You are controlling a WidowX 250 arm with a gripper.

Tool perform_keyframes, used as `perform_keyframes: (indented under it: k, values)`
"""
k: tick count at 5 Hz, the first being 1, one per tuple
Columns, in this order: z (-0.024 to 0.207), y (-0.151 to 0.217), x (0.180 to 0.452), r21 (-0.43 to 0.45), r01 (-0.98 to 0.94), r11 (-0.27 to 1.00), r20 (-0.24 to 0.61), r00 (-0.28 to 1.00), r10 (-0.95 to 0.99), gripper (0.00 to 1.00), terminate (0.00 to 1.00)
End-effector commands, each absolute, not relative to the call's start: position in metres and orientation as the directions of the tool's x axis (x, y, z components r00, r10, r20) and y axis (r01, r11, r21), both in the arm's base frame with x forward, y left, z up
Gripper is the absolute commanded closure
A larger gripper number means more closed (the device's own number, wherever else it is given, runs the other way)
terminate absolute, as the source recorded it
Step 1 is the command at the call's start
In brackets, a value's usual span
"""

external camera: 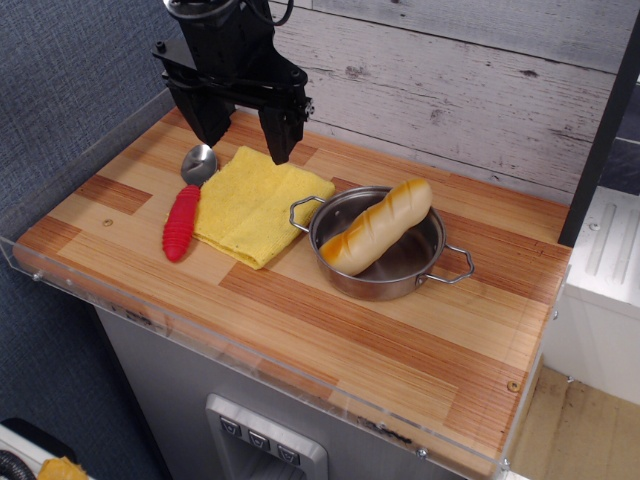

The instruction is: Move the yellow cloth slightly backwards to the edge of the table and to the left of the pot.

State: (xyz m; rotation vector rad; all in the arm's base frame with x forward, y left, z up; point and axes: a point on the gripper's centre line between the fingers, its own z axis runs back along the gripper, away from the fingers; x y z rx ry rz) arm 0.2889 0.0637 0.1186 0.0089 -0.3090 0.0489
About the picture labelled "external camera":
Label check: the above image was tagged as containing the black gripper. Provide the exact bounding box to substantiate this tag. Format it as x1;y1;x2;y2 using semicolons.
152;1;313;165

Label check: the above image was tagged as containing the red handled spoon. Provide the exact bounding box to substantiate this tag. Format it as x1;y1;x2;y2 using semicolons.
162;144;218;262

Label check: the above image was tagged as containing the yellow cloth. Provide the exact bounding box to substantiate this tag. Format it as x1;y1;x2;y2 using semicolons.
191;146;335;270

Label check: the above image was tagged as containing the toy bread loaf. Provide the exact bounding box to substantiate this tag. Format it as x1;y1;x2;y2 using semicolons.
319;178;433;276

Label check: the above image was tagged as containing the silver pot with handles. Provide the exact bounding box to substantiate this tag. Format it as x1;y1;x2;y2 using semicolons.
289;179;475;301

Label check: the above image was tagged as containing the clear acrylic table guard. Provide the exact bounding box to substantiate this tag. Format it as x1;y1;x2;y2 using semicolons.
14;111;570;479

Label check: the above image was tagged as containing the grey cabinet with dispenser panel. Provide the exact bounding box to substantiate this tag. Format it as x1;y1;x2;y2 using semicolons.
97;309;457;479

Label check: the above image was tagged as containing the yellow object bottom left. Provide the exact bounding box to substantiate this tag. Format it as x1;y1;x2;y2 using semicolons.
36;457;89;480

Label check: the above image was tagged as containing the white appliance at right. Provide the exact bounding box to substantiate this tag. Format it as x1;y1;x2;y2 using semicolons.
542;187;639;404

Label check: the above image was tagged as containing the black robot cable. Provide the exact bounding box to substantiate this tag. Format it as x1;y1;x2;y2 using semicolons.
244;0;296;27

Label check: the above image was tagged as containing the dark vertical post right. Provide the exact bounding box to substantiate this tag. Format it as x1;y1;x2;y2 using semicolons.
557;15;639;247

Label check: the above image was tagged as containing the black hose bottom left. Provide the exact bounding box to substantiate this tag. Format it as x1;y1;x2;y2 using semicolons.
0;448;32;480

